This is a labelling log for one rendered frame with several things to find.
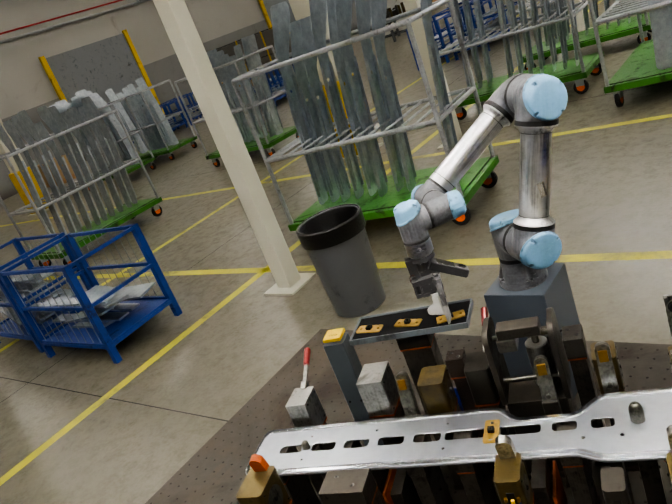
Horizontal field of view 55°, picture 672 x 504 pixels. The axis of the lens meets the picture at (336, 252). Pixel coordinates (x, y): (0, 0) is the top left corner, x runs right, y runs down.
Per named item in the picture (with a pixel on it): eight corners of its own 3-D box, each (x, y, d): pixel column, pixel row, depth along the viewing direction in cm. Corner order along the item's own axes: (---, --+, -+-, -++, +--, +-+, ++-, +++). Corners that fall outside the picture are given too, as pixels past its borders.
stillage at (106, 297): (48, 357, 626) (-4, 273, 594) (111, 312, 682) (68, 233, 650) (117, 364, 551) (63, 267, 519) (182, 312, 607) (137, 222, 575)
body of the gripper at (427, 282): (416, 290, 190) (403, 254, 185) (444, 281, 188) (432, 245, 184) (418, 301, 183) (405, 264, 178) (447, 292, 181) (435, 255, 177)
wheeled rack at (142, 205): (68, 271, 920) (4, 156, 860) (38, 271, 988) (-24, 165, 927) (168, 212, 1045) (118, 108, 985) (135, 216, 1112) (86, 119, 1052)
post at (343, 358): (366, 454, 219) (321, 347, 204) (372, 438, 225) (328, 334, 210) (387, 452, 216) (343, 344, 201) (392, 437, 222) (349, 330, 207)
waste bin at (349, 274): (317, 321, 488) (281, 236, 463) (352, 287, 523) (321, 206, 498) (370, 323, 456) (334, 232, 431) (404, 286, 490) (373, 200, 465)
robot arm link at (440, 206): (447, 183, 185) (413, 198, 184) (463, 191, 174) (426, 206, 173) (455, 208, 187) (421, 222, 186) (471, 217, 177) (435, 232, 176)
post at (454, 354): (482, 470, 194) (444, 360, 180) (484, 458, 198) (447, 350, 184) (499, 468, 192) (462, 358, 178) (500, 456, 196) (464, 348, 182)
